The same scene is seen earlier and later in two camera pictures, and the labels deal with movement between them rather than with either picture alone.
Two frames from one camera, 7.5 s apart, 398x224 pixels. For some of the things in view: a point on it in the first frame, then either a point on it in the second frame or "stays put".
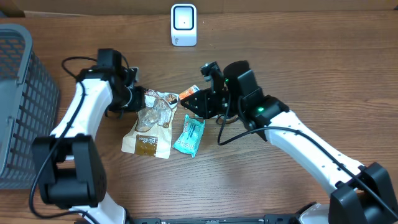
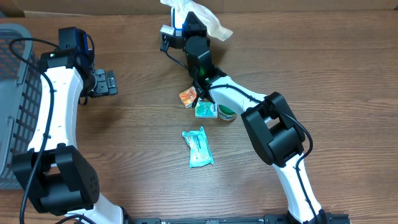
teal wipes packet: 189,139 → 199,149
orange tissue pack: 188,92 stays put
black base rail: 268,219 stays put
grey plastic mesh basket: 29,106 stays put
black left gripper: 137,101 → 106,83
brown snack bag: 151,134 → 214,28
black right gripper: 206,102 → 189,30
